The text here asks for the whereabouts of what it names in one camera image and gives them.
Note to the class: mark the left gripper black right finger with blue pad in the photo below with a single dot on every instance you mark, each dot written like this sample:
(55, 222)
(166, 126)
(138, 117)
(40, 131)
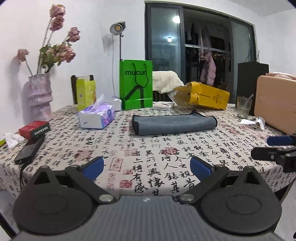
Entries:
(234, 202)

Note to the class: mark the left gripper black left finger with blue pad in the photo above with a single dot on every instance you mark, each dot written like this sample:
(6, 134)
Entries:
(56, 202)

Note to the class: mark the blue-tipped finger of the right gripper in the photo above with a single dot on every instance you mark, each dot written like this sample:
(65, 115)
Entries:
(288, 140)

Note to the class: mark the purple and grey towel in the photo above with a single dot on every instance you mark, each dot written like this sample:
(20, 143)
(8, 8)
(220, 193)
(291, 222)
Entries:
(168, 124)

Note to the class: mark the crumpled white wrapper right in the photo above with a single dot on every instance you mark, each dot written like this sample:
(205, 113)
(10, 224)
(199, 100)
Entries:
(258, 122)

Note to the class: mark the pink hard suitcase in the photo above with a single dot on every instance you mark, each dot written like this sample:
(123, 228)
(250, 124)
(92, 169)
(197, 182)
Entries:
(275, 102)

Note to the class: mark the glass cup with straw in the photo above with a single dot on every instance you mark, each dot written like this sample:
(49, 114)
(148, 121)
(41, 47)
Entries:
(243, 105)

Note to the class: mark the black phone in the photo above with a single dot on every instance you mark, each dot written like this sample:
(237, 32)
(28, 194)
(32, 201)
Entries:
(29, 150)

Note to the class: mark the black cabinet box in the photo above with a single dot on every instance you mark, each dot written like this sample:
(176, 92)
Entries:
(248, 74)

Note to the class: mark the red cigarette box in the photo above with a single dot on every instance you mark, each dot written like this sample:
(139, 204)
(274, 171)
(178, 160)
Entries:
(34, 129)

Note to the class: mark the crumpled white tissue left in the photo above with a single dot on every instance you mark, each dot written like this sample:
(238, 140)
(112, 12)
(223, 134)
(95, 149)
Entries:
(13, 139)

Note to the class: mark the calligraphy print tablecloth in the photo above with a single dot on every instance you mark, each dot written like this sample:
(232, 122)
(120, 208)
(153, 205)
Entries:
(153, 165)

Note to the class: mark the tissue pack purple white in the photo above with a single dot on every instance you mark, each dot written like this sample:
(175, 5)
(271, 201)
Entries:
(98, 115)

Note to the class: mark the yellow paper bag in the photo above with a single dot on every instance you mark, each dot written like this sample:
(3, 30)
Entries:
(196, 93)

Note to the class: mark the pink hanging jacket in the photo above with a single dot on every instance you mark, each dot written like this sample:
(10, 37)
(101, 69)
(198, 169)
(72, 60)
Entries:
(208, 73)

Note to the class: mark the pink textured vase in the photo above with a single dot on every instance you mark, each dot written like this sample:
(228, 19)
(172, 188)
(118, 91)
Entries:
(40, 96)

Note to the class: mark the white box behind tissues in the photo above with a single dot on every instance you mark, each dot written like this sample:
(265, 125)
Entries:
(116, 103)

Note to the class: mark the yellow-green carton box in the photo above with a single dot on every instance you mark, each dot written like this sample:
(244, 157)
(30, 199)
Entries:
(85, 91)

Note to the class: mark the black framed sliding window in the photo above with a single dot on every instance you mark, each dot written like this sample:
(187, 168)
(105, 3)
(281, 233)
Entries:
(178, 37)

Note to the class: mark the small white flat box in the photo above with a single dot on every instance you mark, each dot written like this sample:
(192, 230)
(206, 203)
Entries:
(162, 105)

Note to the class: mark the dark wooden chair back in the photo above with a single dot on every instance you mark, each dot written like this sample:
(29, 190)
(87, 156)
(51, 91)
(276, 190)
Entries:
(73, 85)

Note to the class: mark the cream cloth on chair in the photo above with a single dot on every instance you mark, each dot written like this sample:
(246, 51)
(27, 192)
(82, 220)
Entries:
(165, 81)

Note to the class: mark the green mucun paper bag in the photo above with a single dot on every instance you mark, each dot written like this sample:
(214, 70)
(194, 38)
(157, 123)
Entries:
(135, 84)

